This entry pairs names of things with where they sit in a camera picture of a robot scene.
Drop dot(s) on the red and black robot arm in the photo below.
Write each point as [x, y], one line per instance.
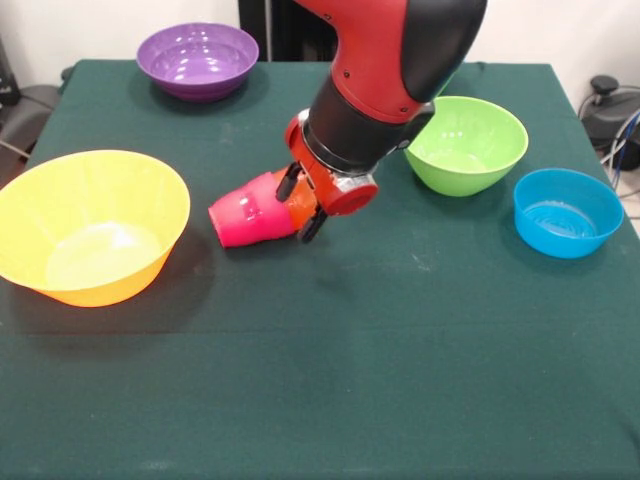
[390, 75]

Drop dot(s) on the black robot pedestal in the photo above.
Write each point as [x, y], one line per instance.
[280, 30]

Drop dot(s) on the dark green tablecloth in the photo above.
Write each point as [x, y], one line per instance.
[320, 375]

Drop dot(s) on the large green bowl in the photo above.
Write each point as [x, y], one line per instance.
[465, 150]

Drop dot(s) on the large orange bowl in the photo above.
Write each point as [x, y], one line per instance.
[90, 235]

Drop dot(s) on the shallow blue bowl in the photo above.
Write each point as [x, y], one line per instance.
[567, 220]

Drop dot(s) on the orange-red cup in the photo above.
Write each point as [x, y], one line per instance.
[302, 207]

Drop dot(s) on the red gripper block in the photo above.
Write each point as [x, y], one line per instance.
[340, 195]

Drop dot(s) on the purple bowl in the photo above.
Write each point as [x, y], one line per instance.
[197, 65]

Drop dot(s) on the pink cup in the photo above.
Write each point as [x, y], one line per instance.
[250, 215]

